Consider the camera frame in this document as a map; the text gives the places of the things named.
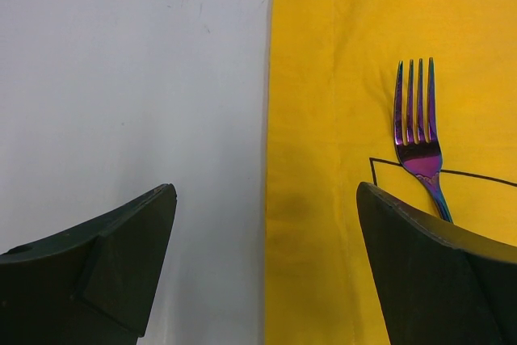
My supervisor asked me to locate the iridescent purple metal fork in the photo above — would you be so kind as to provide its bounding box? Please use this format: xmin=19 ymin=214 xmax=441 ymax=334
xmin=393 ymin=58 xmax=452 ymax=222

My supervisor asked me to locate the yellow cartoon print cloth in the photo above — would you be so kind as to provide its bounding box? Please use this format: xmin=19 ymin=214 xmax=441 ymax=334
xmin=265 ymin=0 xmax=516 ymax=344

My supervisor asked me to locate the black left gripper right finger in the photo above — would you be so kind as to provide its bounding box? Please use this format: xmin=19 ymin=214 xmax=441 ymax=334
xmin=356 ymin=183 xmax=516 ymax=344

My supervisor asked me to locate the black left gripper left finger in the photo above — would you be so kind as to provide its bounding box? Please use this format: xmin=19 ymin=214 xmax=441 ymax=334
xmin=1 ymin=183 xmax=177 ymax=344

